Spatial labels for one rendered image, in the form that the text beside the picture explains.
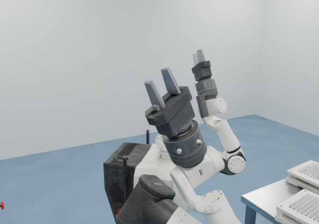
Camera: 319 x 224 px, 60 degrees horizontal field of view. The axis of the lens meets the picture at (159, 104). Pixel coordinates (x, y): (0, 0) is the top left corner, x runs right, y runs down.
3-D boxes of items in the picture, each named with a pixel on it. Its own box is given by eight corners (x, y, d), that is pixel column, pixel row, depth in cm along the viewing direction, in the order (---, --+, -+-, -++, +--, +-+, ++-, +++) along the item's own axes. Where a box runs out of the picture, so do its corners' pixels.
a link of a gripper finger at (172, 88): (158, 70, 58) (168, 94, 61) (169, 69, 56) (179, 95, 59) (163, 66, 59) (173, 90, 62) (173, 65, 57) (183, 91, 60)
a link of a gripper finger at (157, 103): (154, 80, 53) (166, 107, 56) (144, 80, 56) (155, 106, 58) (149, 84, 53) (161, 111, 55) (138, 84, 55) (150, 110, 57)
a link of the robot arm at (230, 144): (233, 126, 117) (253, 163, 120) (225, 121, 128) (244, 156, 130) (211, 138, 117) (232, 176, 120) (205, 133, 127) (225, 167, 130)
